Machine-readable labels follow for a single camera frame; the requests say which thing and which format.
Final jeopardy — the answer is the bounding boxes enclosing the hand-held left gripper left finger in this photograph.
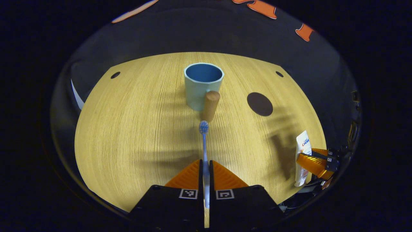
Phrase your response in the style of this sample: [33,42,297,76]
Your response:
[129,159,205,231]

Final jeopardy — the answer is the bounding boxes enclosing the dark brown round coaster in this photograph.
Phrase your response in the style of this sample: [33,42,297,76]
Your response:
[247,92,274,117]

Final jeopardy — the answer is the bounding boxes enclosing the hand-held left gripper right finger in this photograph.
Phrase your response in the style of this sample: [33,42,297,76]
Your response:
[209,160,285,231]

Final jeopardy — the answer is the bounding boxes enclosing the white panel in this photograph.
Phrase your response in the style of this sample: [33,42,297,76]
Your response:
[70,79,85,110]

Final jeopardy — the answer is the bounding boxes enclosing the light blue toothbrush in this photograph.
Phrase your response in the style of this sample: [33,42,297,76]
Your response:
[199,121,211,208]

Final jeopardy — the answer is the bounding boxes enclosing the blue cup with wooden handle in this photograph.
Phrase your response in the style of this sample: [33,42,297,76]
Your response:
[184,63,224,122]

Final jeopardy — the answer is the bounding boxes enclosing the white toothpaste tube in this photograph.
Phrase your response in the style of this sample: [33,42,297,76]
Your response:
[295,130,313,187]

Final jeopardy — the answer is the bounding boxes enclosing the wooden desktop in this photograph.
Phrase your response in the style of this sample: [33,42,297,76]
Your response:
[74,52,328,228]

